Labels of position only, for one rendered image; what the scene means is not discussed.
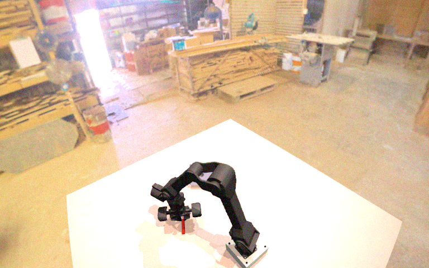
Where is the light grey sloped panel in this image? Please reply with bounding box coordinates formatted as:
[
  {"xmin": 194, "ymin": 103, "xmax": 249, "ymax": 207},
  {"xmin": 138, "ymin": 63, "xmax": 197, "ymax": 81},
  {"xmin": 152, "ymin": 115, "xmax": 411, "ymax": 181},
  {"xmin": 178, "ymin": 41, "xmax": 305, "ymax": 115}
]
[{"xmin": 189, "ymin": 172, "xmax": 212, "ymax": 185}]

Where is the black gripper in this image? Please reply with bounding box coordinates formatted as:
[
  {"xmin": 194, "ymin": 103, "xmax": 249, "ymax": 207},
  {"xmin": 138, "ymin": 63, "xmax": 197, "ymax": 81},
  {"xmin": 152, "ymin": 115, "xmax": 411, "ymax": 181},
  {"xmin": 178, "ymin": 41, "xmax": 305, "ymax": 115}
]
[{"xmin": 158, "ymin": 202, "xmax": 202, "ymax": 222}]

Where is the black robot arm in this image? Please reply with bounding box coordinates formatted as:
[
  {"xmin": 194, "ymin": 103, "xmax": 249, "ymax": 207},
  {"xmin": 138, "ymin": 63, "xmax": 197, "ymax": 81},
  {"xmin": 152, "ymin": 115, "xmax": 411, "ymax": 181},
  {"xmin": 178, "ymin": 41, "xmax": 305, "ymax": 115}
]
[{"xmin": 150, "ymin": 162, "xmax": 260, "ymax": 259}]

